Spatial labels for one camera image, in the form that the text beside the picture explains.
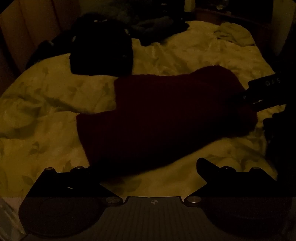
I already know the dark red knit sweater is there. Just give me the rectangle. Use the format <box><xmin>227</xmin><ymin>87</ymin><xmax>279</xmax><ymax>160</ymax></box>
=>
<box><xmin>76</xmin><ymin>65</ymin><xmax>259</xmax><ymax>184</ymax></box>

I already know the bed with leaf-print duvet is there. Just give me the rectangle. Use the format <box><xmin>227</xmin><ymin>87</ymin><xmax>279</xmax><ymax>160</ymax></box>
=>
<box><xmin>0</xmin><ymin>20</ymin><xmax>281</xmax><ymax>198</ymax></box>

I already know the wooden wardrobe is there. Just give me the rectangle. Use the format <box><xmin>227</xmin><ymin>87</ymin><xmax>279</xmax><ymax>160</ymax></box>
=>
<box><xmin>0</xmin><ymin>0</ymin><xmax>78</xmax><ymax>72</ymax></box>

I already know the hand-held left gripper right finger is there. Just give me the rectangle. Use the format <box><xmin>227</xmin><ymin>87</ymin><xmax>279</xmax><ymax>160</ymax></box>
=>
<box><xmin>184</xmin><ymin>158</ymin><xmax>285</xmax><ymax>207</ymax></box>

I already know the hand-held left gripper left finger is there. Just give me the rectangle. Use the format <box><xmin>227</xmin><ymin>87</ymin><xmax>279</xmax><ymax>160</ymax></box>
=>
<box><xmin>25</xmin><ymin>166</ymin><xmax>123</xmax><ymax>207</ymax></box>

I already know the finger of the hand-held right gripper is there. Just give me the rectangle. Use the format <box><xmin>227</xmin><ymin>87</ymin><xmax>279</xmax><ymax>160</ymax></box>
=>
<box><xmin>225</xmin><ymin>91</ymin><xmax>250</xmax><ymax>105</ymax></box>

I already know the dark grey clothes heap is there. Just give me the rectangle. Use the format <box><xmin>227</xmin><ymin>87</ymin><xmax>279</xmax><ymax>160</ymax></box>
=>
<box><xmin>128</xmin><ymin>13</ymin><xmax>190</xmax><ymax>45</ymax></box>

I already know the black garment pile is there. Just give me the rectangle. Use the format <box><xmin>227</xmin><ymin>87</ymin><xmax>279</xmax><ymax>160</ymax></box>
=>
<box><xmin>28</xmin><ymin>13</ymin><xmax>135</xmax><ymax>76</ymax></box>

